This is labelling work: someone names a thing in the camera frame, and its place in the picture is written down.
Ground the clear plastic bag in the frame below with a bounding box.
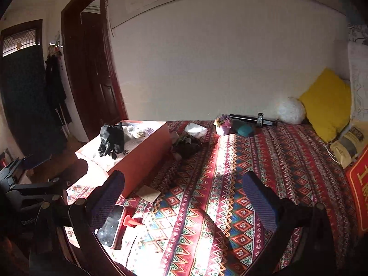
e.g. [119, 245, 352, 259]
[185, 123, 207, 139]

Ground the red cushion with yellow text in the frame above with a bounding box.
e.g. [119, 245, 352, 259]
[345, 147, 368, 237]

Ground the black tripod stick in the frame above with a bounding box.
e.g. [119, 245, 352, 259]
[229, 113, 277, 128]

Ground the teal pouch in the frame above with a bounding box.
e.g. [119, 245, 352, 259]
[232, 119, 254, 137]

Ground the small red object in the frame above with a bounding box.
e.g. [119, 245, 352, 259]
[123, 215, 143, 228]

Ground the colourful small toy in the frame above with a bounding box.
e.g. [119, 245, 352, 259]
[213, 114, 232, 136]

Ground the beige printed sack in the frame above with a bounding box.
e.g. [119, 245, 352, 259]
[331, 120, 367, 169]

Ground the white fluffy ball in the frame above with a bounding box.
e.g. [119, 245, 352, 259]
[276, 97, 306, 125]

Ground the yellow pillow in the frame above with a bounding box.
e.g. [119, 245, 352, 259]
[299, 68, 352, 143]

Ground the pink white cardboard box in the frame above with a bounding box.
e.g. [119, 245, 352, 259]
[75, 120, 172, 198]

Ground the dark wooden door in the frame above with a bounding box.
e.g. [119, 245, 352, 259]
[61, 0, 128, 140]

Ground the dark clothing pile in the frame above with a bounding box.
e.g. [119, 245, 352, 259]
[170, 132, 202, 161]

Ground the smartphone in white case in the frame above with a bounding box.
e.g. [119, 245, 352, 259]
[95, 204, 127, 250]

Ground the red patterned bed cover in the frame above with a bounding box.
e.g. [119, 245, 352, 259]
[107, 121, 357, 275]

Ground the black bag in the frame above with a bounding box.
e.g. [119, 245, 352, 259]
[98, 122, 125, 160]

